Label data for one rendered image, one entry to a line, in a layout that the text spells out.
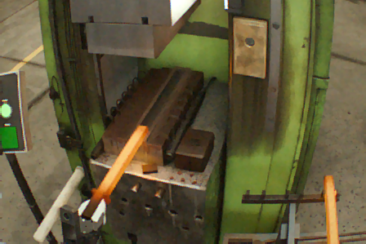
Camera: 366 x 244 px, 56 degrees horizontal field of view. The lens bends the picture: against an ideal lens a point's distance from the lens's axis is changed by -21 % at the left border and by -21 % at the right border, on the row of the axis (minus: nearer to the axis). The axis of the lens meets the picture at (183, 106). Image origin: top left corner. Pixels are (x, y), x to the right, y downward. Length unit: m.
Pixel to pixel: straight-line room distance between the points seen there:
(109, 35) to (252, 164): 0.62
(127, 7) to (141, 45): 0.11
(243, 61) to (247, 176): 0.44
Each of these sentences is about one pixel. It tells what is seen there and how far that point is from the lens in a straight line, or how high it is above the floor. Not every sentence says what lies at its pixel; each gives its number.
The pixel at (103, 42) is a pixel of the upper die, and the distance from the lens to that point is 1.08.
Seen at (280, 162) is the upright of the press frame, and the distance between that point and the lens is 1.33.
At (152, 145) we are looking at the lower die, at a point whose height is 0.99.
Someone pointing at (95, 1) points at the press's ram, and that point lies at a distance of 1.04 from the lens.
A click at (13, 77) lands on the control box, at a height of 1.18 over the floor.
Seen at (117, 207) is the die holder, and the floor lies 0.71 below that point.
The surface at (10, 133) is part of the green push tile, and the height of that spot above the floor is 1.02.
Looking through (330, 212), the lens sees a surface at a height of 0.95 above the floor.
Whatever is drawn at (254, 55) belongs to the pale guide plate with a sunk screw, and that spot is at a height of 1.25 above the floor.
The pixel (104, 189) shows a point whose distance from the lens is 1.05.
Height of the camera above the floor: 1.77
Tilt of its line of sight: 35 degrees down
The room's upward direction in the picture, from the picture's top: 2 degrees counter-clockwise
